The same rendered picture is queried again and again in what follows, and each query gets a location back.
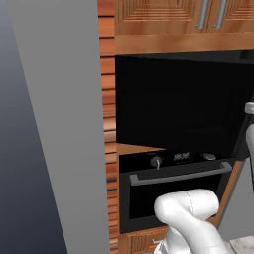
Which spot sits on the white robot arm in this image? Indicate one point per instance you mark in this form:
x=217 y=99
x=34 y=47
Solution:
x=188 y=215

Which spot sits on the black microwave door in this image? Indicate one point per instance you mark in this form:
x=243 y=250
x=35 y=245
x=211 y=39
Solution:
x=178 y=102

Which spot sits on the wooden cupboard door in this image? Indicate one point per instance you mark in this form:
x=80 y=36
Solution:
x=155 y=16
x=239 y=15

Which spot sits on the black microwave body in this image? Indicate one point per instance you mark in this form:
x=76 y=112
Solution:
x=244 y=56

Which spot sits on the dark round oven knob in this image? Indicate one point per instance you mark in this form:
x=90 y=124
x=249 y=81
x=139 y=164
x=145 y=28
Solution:
x=209 y=156
x=155 y=161

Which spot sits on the tall grey fridge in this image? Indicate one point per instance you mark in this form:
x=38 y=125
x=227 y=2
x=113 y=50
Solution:
x=66 y=125

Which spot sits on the black built-in oven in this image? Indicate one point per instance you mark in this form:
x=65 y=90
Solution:
x=142 y=201

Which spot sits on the wooden drawer front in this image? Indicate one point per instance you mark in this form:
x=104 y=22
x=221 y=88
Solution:
x=139 y=243

